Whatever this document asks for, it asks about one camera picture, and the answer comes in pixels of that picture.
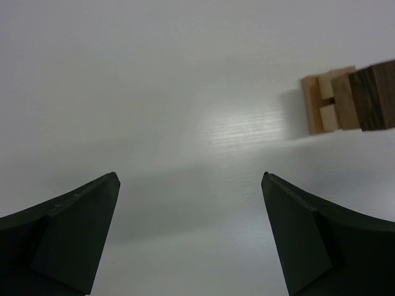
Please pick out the dark wood arch block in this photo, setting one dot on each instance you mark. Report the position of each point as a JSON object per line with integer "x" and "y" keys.
{"x": 373, "y": 94}

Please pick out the small light wood cube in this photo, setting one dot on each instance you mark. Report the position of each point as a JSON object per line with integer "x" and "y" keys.
{"x": 324, "y": 80}
{"x": 329, "y": 118}

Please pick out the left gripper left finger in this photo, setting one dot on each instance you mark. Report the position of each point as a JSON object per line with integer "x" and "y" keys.
{"x": 55, "y": 247}

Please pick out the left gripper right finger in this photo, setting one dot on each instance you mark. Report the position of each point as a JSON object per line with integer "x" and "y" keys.
{"x": 327, "y": 249}

